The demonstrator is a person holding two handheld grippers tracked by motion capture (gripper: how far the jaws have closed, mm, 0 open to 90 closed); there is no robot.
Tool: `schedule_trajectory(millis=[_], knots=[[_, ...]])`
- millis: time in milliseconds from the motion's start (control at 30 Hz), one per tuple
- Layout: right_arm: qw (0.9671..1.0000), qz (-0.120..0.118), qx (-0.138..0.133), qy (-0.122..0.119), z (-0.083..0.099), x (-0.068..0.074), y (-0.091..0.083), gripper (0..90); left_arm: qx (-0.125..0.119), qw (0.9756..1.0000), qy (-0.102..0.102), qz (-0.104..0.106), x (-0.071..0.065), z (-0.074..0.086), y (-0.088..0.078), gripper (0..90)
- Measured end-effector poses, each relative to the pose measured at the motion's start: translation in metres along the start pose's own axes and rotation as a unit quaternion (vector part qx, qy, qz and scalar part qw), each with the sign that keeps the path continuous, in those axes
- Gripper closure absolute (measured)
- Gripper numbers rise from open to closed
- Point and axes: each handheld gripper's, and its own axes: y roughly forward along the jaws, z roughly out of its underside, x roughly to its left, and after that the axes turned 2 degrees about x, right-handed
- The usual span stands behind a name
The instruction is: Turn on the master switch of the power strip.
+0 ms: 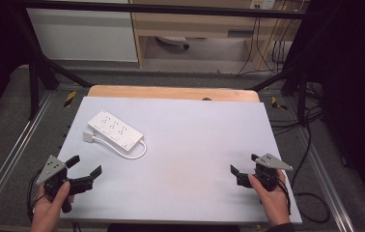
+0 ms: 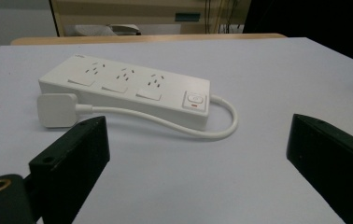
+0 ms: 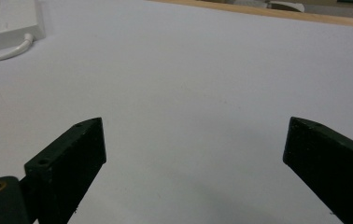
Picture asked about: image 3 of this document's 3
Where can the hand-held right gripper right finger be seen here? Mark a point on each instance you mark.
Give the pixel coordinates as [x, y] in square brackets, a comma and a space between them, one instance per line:
[330, 165]

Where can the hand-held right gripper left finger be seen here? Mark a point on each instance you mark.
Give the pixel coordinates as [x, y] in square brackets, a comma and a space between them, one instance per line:
[68, 165]

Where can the white power strip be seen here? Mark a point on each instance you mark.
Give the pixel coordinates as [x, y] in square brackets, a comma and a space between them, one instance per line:
[8, 23]

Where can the white curved object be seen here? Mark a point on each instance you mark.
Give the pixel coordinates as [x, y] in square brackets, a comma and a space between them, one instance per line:
[285, 6]

